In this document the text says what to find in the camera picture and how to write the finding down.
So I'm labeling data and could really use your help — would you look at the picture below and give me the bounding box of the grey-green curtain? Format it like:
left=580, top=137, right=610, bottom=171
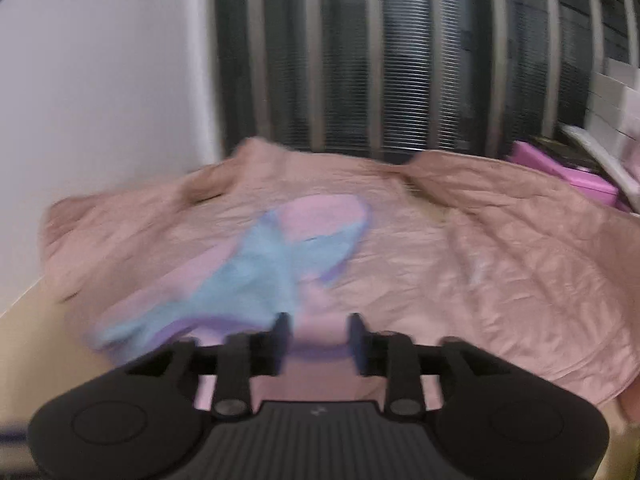
left=212, top=0, right=640, bottom=162

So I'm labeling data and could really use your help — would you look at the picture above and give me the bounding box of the white curved object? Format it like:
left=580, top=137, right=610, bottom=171
left=559, top=124, right=640, bottom=197

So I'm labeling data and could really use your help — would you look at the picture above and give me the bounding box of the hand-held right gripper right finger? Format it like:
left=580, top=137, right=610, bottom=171
left=347, top=312, right=512, bottom=418

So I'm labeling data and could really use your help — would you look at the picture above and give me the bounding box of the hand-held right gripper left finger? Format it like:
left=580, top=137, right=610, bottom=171
left=124, top=312, right=294, bottom=418

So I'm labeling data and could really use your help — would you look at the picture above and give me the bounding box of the pink and blue garment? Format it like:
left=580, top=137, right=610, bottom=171
left=89, top=192, right=374, bottom=367

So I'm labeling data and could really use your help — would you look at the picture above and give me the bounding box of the stack of white boxes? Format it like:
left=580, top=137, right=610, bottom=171
left=584, top=57, right=640, bottom=162

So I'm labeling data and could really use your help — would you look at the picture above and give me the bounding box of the pink quilted blanket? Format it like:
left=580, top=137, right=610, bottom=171
left=40, top=137, right=640, bottom=407

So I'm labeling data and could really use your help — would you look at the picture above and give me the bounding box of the pile of mixed clothes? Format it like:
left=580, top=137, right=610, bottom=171
left=505, top=140, right=622, bottom=209

